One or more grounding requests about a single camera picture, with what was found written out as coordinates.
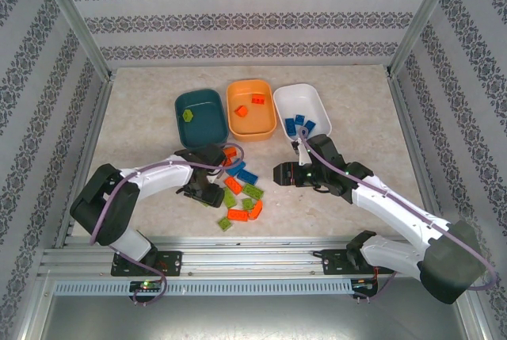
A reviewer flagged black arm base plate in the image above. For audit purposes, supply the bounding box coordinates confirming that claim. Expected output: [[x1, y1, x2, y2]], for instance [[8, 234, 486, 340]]
[[319, 248, 393, 276], [110, 250, 183, 277]]

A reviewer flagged grey metal panel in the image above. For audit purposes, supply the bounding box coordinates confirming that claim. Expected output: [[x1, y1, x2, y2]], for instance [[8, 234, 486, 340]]
[[39, 294, 476, 340]]

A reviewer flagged aluminium frame post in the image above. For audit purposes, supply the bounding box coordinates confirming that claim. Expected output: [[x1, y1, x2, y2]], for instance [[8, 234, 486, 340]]
[[386, 0, 464, 78], [33, 0, 116, 82]]

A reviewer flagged orange plastic container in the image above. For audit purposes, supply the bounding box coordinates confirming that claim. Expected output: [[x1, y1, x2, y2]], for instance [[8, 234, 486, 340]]
[[225, 79, 277, 143]]

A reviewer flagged white plastic container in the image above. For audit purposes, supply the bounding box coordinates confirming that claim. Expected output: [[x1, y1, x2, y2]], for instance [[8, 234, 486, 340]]
[[273, 83, 333, 143]]

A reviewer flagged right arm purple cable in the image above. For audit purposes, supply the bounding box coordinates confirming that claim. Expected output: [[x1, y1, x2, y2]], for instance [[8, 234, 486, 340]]
[[297, 125, 498, 306]]

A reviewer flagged small circuit board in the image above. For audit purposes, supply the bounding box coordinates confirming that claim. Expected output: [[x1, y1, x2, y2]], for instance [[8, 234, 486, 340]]
[[129, 281, 164, 292], [351, 278, 379, 292]]

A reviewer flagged grey slotted cable duct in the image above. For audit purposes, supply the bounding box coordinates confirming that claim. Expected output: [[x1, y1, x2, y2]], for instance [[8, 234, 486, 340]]
[[53, 279, 353, 296]]

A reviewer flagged long aluminium base rail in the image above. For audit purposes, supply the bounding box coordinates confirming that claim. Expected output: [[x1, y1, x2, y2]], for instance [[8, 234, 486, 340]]
[[37, 235, 467, 277]]

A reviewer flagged teal plastic container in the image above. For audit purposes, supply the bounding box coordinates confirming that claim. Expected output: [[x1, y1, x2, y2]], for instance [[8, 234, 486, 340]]
[[174, 88, 230, 151]]

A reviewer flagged aluminium side rail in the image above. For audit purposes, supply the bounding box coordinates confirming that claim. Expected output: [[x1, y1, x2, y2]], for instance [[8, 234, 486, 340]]
[[53, 72, 116, 250], [386, 72, 452, 246]]

